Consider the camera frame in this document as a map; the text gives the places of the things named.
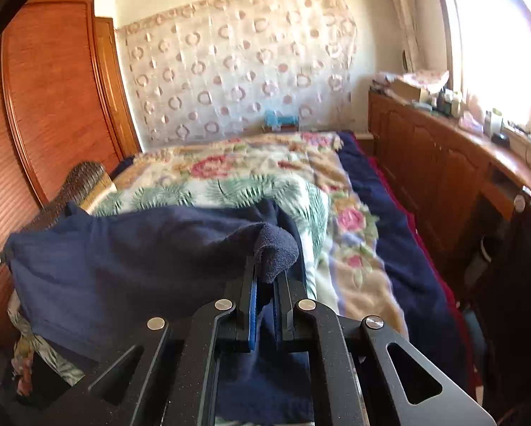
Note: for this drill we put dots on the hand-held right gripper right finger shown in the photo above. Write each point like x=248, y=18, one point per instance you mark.
x=278, y=319

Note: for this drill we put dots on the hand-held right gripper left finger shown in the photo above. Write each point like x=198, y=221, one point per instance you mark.
x=252, y=315

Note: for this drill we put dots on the navy printed T-shirt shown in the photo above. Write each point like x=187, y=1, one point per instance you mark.
x=137, y=253

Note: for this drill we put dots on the dark circle-patterned pillow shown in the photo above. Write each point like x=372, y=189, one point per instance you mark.
x=83, y=182

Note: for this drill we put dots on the navy bed sheet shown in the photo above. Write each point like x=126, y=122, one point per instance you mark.
x=403, y=253

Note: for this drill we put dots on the wooden louvered wardrobe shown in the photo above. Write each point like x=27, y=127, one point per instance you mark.
x=57, y=97

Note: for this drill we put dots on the blue box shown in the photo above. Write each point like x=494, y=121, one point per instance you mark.
x=279, y=120

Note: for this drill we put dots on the wooden side cabinet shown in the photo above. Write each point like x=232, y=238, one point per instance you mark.
x=425, y=164

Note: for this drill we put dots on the black chair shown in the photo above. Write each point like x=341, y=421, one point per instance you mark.
x=523, y=297

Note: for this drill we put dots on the sheer circle-patterned curtain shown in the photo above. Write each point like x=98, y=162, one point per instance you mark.
x=247, y=62

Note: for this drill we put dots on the cardboard box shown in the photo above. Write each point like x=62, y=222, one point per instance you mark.
x=407, y=91

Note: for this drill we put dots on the patterned wrapping paper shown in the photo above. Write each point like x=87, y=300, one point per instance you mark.
x=425, y=77

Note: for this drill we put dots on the small black box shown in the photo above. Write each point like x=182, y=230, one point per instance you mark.
x=500, y=140

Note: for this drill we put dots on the green-capped bottle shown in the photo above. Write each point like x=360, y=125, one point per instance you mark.
x=494, y=122

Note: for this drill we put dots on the bundled pale window curtain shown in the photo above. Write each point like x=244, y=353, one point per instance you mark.
x=407, y=17

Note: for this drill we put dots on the wooden framed window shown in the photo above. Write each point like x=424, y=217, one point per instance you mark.
x=505, y=53

